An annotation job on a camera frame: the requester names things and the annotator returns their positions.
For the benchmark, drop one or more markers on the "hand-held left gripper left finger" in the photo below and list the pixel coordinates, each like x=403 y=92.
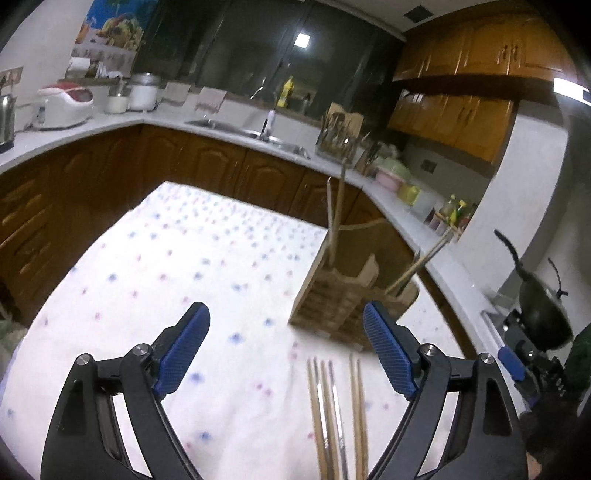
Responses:
x=184 y=346

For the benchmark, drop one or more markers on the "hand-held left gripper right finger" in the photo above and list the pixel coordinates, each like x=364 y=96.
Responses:
x=388 y=346

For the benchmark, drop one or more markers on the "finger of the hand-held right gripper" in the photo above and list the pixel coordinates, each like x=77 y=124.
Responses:
x=532 y=390
x=512 y=364

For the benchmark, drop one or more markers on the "wooden utensil holder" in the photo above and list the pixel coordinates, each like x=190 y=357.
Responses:
x=332 y=300

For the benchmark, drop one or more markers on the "light wooden chopstick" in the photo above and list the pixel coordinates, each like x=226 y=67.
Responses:
x=363 y=415
x=355 y=415

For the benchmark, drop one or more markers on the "metal chopstick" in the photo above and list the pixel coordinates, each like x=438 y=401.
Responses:
x=339 y=424

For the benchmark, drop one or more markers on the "person's right forearm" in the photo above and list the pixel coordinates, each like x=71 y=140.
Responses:
x=558 y=443

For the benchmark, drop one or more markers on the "dish rack with utensils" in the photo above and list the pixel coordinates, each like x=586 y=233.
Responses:
x=341 y=134

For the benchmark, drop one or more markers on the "gas stove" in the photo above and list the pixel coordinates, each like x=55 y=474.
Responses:
x=510 y=325

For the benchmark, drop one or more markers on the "black wok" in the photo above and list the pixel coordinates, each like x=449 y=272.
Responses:
x=545 y=314

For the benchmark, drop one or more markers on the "white dotted tablecloth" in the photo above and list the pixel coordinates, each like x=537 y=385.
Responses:
x=184 y=254

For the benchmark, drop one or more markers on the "white plastic container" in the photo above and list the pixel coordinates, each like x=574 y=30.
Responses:
x=425 y=206

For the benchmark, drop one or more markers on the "seasoning bottle rack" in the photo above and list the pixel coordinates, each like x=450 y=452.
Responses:
x=455 y=212

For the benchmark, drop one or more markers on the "pale yellow container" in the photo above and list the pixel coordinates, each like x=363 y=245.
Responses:
x=408 y=194

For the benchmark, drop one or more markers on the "pink and green basket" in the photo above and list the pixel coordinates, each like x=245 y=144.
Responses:
x=392 y=173

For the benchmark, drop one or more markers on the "wooden base cabinets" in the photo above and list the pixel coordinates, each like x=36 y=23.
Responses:
x=92 y=184

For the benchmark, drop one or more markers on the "knife block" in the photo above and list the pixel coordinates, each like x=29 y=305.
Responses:
x=371 y=157

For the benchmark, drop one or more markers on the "steel kitchen sink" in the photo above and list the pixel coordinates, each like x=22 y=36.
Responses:
x=249 y=132

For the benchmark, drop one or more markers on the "beige dish cloth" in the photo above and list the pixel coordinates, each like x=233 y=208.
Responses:
x=178 y=92
x=210 y=99

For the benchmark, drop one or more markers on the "small white jar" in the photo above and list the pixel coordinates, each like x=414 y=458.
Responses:
x=116 y=100

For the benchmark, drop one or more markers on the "dark bottle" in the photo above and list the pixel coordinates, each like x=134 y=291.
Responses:
x=307 y=104

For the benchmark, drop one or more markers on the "white and red rice cooker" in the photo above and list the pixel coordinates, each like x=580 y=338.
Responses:
x=64 y=106

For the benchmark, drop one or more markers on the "yellow detergent bottle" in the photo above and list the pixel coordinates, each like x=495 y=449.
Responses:
x=287 y=92

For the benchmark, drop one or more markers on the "steel electric kettle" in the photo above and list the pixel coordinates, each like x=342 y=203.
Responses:
x=5 y=117

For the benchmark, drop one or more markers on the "dark kitchen window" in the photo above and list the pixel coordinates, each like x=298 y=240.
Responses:
x=221 y=55

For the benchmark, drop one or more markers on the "white paper roll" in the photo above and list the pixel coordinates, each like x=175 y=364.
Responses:
x=78 y=67

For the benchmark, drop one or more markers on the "ceiling vent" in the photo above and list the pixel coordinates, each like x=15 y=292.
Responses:
x=418 y=11

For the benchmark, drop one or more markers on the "dark wall outlet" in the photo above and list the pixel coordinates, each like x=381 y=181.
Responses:
x=429 y=165

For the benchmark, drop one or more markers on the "wooden wall cabinet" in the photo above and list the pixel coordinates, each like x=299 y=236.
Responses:
x=485 y=46

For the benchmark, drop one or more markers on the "wall socket strip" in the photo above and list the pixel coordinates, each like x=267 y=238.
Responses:
x=10 y=76

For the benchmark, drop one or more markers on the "fruit and palm wall poster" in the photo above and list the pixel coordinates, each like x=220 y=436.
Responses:
x=111 y=23

